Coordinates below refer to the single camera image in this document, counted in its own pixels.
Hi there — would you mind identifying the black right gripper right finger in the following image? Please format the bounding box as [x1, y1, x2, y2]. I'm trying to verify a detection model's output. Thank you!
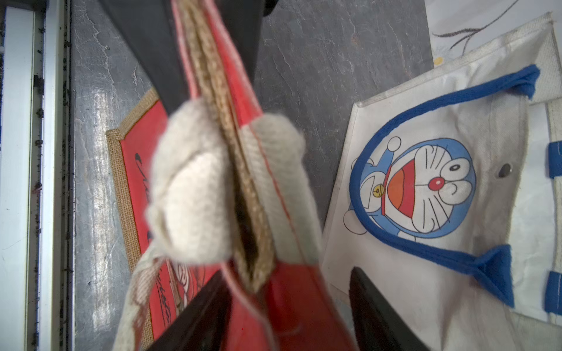
[349, 267, 429, 351]

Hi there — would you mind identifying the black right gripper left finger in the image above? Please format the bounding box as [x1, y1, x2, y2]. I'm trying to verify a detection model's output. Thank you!
[97, 0, 266, 116]

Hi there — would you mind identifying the red Christmas jute bag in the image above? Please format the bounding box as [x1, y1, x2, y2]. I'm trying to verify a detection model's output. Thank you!
[107, 1, 356, 350]

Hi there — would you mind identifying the white Doraemon canvas bag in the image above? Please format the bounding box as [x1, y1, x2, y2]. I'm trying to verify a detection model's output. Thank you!
[321, 13, 561, 350]

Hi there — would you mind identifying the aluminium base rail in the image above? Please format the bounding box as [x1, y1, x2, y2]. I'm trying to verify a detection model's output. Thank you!
[1, 1, 70, 350]

